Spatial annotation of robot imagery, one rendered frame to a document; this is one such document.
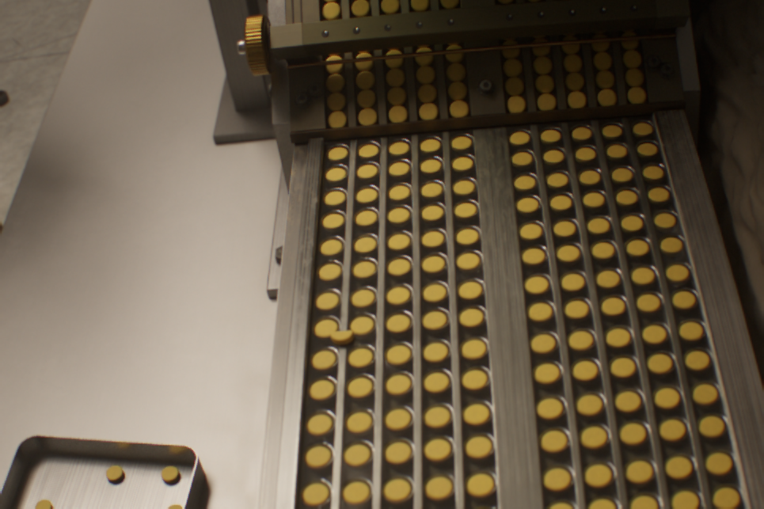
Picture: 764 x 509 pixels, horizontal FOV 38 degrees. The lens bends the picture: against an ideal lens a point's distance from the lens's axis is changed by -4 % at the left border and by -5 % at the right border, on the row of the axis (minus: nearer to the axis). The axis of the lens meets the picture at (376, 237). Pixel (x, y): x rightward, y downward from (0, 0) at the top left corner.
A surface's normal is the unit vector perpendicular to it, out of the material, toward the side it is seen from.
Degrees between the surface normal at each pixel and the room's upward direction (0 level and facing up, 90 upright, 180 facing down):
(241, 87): 90
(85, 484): 0
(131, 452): 90
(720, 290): 0
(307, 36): 38
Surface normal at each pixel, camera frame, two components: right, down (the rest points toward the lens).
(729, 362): -0.12, -0.73
